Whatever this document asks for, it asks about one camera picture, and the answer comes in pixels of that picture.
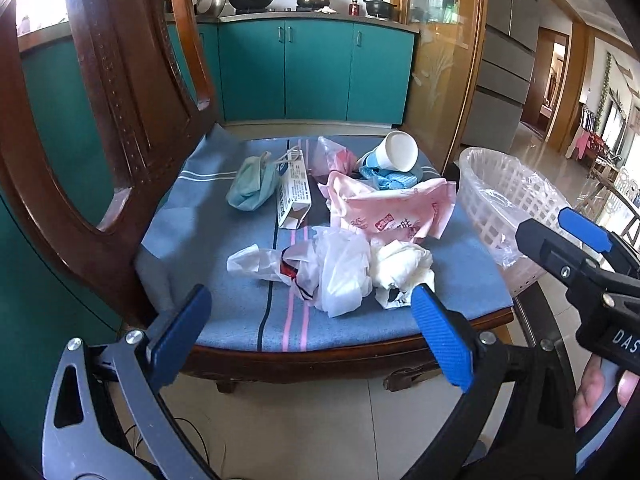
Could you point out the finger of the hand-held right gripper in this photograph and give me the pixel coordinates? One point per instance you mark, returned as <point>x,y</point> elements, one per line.
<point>585,227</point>
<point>550,250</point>

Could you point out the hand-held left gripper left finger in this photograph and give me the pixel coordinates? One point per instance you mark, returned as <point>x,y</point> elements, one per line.
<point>182,332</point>

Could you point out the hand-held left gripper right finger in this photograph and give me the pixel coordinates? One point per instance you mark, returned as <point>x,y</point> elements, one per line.
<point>442,340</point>

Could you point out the white lattice plastic basket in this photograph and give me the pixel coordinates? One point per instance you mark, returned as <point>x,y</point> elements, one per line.
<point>480,210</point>

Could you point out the white tissue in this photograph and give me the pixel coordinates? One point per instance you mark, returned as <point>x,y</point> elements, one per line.
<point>400,265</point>

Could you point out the white plastic bag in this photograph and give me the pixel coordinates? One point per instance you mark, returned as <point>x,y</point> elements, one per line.
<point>340,270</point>

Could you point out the pink plastic package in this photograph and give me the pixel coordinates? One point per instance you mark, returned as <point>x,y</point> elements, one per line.
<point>395,210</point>

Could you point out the grey-green plastic bag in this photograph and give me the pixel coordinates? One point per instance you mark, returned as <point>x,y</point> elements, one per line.
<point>250,185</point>

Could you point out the blue wipe cloth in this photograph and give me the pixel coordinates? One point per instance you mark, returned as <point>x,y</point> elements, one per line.
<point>395,180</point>

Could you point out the white drink carton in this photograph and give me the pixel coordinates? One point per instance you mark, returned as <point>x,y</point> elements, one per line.
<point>292,195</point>

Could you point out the white paper cup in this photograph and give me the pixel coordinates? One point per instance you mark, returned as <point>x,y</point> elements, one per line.
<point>395,152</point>

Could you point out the pink clear plastic bag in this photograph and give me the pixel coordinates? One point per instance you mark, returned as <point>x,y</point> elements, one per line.
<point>332,160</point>

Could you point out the person's right hand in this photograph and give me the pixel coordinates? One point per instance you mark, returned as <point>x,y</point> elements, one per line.
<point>590,395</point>

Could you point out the blue striped seat cushion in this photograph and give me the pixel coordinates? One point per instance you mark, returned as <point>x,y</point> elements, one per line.
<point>225,270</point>

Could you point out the pink garment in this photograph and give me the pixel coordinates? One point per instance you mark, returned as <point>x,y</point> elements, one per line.
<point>581,144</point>

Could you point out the brown wooden door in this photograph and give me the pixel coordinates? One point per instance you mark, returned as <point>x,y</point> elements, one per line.
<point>542,80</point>

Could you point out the grey refrigerator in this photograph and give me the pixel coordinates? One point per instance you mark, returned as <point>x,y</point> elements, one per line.
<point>500,60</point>

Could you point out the wooden framed glass door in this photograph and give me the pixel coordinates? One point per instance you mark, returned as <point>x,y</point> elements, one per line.
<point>440,75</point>

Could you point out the carved wooden chair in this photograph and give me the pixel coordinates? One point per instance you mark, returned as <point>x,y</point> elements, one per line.
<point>130,110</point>

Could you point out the black casserole pot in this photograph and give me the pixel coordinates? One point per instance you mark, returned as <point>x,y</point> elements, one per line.
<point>380,8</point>

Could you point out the small red bottle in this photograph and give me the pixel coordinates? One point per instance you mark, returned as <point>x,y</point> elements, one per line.
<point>354,8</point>

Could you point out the steel pot lid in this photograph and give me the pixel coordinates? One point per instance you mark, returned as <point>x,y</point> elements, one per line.
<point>212,2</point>

